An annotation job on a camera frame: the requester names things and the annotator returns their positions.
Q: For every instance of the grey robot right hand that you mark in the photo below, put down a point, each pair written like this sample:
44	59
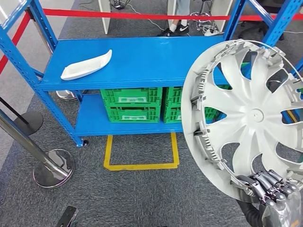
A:
272	191

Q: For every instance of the silver wheel hubcap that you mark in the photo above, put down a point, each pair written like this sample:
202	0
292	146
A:
248	103

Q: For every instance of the blue metal shelf rack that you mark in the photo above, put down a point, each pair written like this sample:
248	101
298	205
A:
142	62

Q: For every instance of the white plastic trim part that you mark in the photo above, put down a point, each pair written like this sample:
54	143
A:
85	67

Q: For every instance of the black office chair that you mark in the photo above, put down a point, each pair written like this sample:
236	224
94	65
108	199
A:
258	29

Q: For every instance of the white power strip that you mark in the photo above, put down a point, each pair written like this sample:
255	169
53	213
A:
211	32

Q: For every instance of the white office desk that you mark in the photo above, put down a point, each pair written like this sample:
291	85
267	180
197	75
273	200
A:
218	12
103	15

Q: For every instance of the black stool chrome base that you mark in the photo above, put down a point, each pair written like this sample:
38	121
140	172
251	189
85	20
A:
196	14

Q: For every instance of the person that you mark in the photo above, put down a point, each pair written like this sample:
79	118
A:
182	7

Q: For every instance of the black power strip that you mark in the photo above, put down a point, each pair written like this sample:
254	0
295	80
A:
118	3

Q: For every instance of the black barrier stanchion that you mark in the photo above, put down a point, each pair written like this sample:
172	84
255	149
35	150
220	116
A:
30	123

